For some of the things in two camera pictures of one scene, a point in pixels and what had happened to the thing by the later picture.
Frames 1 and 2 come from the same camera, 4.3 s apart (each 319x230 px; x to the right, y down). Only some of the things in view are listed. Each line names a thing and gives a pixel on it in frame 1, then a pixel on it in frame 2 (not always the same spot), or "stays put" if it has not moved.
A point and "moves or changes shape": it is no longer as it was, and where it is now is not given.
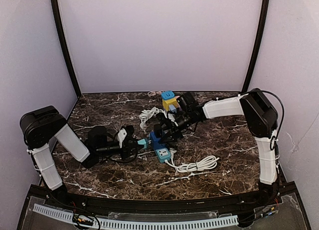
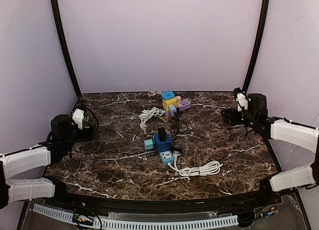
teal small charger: x=142 y=142 -> x=149 y=144
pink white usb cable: x=152 y=93 stays put
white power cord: x=145 y=114 stays put
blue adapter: x=167 y=94 stays put
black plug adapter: x=158 y=131 moves or changes shape
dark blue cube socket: x=157 y=143 moves or changes shape
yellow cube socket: x=166 y=102 stays put
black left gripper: x=127 y=147 -> x=87 y=127
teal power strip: x=162 y=154 moves or changes shape
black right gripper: x=165 y=127 -> x=233 y=116
